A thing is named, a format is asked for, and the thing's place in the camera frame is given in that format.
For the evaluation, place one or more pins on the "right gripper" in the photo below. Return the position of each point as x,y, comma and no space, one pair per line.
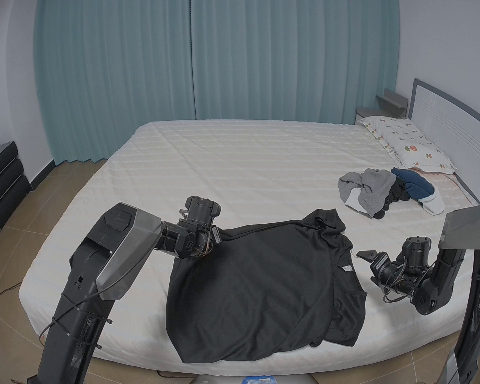
380,266

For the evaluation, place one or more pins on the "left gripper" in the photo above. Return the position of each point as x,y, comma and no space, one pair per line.
212,240

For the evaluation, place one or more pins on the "black T-shirt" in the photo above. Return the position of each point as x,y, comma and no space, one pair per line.
255,292

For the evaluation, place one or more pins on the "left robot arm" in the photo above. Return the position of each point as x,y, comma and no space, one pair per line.
120,240

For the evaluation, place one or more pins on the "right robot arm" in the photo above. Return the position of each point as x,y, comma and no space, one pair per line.
450,270

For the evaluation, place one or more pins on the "pile of clothes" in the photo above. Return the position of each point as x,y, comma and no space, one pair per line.
371,191

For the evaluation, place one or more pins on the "bed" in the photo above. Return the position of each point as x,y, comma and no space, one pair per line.
243,168

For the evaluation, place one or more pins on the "white printed pillow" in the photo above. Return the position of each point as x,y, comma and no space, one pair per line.
408,142

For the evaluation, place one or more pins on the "grey bedside table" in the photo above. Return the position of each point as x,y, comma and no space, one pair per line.
390,99

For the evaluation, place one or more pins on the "blue-green curtain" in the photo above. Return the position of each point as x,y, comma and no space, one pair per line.
292,56
112,75

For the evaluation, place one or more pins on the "black chest of drawers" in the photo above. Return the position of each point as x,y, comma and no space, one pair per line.
11,180

